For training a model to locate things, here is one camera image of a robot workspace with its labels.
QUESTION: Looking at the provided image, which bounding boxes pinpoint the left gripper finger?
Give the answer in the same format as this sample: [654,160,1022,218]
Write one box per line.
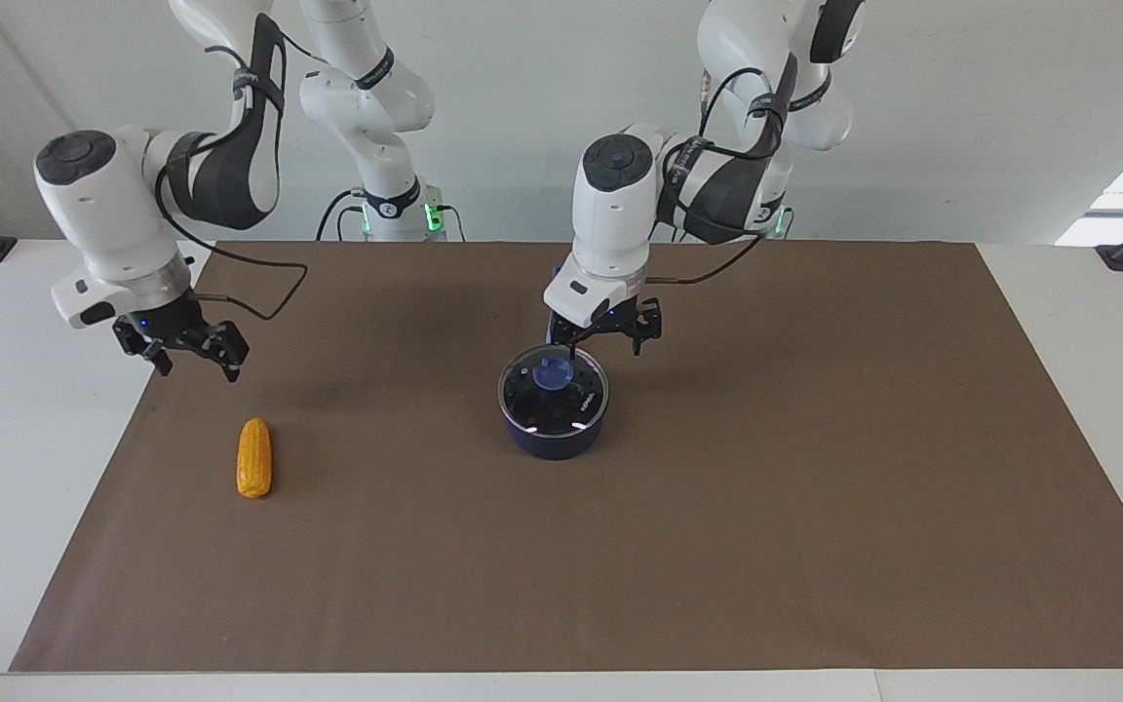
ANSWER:
[548,310,588,352]
[620,297,666,358]

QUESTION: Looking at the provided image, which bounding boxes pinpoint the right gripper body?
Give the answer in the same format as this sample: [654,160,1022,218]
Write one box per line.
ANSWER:
[128,291,209,345]

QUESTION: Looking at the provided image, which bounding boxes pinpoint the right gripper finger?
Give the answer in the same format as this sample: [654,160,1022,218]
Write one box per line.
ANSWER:
[175,321,252,384]
[112,322,175,377]

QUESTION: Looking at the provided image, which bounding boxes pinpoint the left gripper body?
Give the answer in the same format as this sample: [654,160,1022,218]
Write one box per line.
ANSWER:
[573,297,644,344]

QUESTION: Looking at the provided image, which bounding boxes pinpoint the glass lid with blue knob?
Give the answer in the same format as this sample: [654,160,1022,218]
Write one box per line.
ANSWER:
[499,343,610,434]

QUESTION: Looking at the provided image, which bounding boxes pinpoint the dark blue pot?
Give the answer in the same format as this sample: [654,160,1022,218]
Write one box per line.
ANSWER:
[500,385,611,462]

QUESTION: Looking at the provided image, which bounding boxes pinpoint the yellow corn cob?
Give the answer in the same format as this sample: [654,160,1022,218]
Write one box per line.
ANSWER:
[235,417,274,500]

